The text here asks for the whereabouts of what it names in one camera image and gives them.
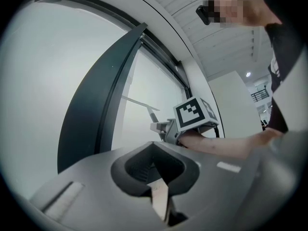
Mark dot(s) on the black window frame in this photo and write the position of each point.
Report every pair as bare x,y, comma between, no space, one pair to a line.
96,93

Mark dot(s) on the person's black shirt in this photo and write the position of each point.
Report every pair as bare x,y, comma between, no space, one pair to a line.
281,56

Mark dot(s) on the black head-worn camera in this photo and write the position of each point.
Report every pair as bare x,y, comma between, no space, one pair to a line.
202,14

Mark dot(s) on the person's right forearm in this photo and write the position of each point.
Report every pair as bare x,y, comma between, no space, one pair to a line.
228,144

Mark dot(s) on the wide frosted window pane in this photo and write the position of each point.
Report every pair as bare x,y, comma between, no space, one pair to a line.
48,93

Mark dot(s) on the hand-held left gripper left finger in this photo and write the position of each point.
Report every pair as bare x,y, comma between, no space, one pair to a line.
96,189

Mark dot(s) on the black roller blind housing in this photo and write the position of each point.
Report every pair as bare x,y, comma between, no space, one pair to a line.
163,54

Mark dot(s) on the person's head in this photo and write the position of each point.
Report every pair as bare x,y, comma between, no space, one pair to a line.
250,6

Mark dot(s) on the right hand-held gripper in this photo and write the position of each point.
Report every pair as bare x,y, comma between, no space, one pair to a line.
190,114

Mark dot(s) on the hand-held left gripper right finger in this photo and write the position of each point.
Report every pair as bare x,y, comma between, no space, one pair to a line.
216,189

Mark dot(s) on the frosted window glass pane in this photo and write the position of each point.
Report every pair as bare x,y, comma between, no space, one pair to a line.
149,100

